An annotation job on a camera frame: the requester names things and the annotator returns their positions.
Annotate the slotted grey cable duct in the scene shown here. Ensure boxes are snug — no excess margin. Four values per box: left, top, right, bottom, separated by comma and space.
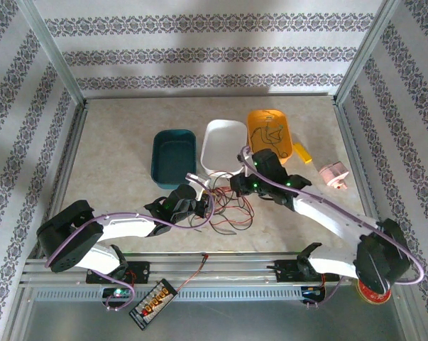
31, 286, 327, 303

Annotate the teal plastic bin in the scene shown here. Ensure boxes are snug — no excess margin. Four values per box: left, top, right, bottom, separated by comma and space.
150, 129, 197, 190

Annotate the yellow plastic block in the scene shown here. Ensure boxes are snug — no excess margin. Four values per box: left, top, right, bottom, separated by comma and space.
293, 141, 313, 164

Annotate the short red cable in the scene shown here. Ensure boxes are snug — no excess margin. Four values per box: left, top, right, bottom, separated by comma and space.
212, 186, 238, 209

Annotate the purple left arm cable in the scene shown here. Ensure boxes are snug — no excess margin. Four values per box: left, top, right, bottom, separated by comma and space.
45, 173, 215, 313

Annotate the orange lead wire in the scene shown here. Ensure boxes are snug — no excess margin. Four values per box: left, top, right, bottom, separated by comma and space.
172, 253, 208, 291

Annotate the red round tape roll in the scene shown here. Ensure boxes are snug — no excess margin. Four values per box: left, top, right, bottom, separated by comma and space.
357, 278, 392, 305

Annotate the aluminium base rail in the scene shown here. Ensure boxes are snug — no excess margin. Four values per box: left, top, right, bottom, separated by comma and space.
20, 250, 405, 287

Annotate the orange plastic bin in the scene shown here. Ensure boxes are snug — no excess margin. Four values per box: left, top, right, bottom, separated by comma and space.
247, 109, 294, 165

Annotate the aluminium back rail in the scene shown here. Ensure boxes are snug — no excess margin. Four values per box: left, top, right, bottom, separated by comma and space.
82, 92, 338, 101

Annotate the pink plug adapter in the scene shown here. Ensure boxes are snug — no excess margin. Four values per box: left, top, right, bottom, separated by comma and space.
319, 160, 350, 190

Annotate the thin green cable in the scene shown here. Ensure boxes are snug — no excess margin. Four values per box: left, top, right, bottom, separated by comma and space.
251, 115, 289, 157

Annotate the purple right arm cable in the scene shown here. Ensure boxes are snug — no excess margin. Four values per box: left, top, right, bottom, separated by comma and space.
238, 147, 426, 310

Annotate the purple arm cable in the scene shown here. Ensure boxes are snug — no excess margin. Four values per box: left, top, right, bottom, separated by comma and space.
45, 173, 215, 313
238, 147, 426, 310

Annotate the black power distribution board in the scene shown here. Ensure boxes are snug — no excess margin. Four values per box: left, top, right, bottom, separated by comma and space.
128, 278, 179, 330

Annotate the white plastic bin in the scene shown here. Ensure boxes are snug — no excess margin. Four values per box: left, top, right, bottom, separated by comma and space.
199, 119, 248, 177

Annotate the small circuit board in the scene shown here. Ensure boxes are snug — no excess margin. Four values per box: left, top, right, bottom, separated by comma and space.
300, 286, 327, 303
101, 286, 133, 302

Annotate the aluminium frame post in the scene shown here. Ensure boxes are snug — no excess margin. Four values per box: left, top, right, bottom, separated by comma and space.
16, 0, 89, 107
332, 0, 409, 104

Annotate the aluminium side rail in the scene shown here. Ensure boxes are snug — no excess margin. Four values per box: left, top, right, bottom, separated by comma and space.
39, 101, 90, 259
332, 101, 390, 256

